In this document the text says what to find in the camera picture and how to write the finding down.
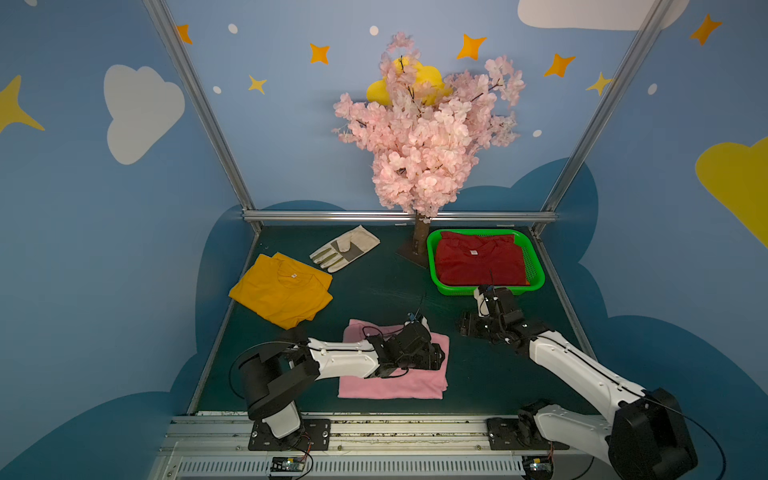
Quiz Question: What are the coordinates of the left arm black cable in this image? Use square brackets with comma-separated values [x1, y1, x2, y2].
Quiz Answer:
[227, 340, 301, 402]

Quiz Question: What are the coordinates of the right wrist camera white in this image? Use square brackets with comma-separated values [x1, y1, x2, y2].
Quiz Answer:
[473, 287, 489, 317]

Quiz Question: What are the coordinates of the yellow t-shirt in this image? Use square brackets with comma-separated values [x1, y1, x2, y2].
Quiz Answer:
[229, 253, 333, 330]

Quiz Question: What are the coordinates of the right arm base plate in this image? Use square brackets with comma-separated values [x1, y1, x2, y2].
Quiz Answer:
[486, 417, 570, 451]

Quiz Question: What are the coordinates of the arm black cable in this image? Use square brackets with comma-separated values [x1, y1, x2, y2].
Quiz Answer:
[539, 335, 728, 480]
[227, 340, 301, 402]

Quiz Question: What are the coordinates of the pink artificial blossom tree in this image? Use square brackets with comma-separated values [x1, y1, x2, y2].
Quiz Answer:
[332, 32, 527, 268]

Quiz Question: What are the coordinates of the right frame post aluminium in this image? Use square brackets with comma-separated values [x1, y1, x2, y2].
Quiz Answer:
[532, 0, 675, 237]

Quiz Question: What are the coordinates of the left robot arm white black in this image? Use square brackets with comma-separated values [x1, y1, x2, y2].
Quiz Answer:
[228, 317, 448, 440]

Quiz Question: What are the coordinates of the green plastic basket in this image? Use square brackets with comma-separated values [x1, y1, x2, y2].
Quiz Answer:
[426, 227, 547, 298]

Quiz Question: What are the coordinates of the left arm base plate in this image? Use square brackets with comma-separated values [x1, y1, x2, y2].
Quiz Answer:
[247, 418, 331, 453]

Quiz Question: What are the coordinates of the left frame post aluminium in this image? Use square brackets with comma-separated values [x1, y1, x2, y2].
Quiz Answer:
[143, 0, 262, 236]

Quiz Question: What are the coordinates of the white grey work glove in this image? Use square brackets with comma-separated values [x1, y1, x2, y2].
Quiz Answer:
[310, 225, 380, 274]

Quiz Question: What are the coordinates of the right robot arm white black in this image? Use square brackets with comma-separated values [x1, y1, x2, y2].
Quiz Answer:
[459, 285, 698, 479]

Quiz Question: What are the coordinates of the controller board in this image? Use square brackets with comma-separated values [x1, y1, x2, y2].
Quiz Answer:
[522, 456, 553, 480]
[269, 457, 306, 476]

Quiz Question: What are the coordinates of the pink t-shirt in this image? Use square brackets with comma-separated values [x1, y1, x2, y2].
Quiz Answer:
[338, 332, 450, 400]

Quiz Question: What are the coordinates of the right controller board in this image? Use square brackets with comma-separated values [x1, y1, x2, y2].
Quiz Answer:
[522, 456, 553, 480]

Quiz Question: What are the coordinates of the left controller board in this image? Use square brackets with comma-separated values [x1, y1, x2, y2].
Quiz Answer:
[269, 457, 306, 476]

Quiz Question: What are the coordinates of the rear frame crossbar aluminium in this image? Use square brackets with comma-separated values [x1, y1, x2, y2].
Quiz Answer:
[242, 210, 557, 223]

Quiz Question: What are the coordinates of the aluminium mounting rail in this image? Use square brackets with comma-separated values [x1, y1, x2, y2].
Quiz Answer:
[148, 411, 617, 479]

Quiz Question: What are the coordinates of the frame post aluminium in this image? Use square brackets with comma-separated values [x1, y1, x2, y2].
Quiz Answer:
[143, 0, 262, 236]
[532, 0, 675, 237]

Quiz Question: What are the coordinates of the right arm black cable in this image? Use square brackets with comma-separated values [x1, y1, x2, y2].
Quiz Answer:
[539, 335, 728, 480]

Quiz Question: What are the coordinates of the dark red t-shirt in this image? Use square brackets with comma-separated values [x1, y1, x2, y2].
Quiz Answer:
[435, 231, 529, 287]

